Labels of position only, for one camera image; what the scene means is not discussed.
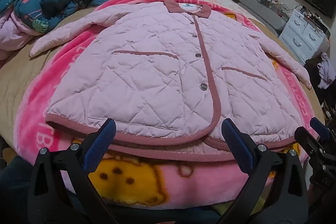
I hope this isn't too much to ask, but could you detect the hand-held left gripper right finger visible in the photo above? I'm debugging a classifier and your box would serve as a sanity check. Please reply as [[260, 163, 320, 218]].
[[218, 118, 309, 224]]

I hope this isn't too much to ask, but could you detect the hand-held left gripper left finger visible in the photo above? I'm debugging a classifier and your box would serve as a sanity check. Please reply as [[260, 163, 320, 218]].
[[28, 118, 118, 224]]

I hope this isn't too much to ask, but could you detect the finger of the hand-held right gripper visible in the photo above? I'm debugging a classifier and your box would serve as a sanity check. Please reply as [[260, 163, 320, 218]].
[[294, 126, 326, 161], [310, 117, 331, 141]]

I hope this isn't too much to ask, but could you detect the pink quilted jacket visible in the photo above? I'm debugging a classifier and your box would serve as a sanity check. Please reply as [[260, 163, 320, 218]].
[[29, 0, 313, 163]]

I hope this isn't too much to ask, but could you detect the lilac cloth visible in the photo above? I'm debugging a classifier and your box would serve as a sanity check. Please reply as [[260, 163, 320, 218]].
[[316, 52, 336, 89]]

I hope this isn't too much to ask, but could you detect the pink printed blanket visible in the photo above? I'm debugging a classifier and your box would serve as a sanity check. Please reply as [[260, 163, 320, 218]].
[[16, 0, 324, 210]]

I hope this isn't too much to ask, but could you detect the white drawer cabinet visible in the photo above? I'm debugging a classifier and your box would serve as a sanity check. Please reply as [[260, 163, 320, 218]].
[[278, 5, 332, 65]]

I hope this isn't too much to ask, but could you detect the bed with tan sheet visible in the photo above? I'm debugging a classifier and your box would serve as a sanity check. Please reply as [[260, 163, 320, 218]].
[[0, 0, 327, 159]]

